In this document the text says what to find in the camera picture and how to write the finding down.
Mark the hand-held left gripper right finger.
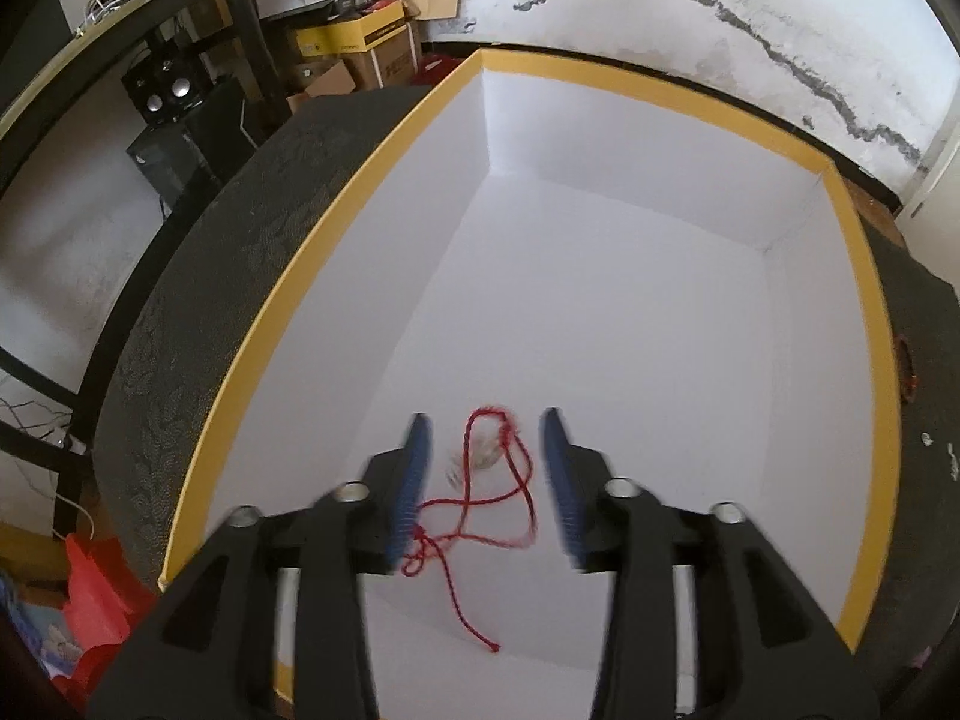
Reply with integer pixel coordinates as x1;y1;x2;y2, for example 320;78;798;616
540;409;878;720

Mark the black metal frame desk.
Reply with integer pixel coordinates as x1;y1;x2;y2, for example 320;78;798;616
0;0;297;541

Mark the small red bag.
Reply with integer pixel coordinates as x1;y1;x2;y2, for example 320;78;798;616
416;56;458;91

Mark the yellow cardboard box white inside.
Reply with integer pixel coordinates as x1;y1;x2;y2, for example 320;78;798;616
157;47;902;720

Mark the open brown cardboard carton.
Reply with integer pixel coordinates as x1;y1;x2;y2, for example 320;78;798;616
285;60;357;113

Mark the black flat box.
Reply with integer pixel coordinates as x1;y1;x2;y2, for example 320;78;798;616
262;0;376;23

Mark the white cable bundle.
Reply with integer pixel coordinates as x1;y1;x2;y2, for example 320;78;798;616
79;0;143;35

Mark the dark patterned table mat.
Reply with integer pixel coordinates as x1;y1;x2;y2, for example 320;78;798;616
90;86;960;698

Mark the red plastic bag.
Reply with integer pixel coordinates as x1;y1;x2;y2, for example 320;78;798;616
49;532;158;713

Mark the black speaker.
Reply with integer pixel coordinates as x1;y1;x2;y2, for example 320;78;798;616
121;45;207;125

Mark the red string necklace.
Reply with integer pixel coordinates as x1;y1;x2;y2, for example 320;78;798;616
401;405;541;652

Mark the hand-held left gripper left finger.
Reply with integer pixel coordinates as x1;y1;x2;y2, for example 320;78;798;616
88;412;434;720

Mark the yellow black carton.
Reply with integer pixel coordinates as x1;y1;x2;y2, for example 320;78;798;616
289;0;410;61

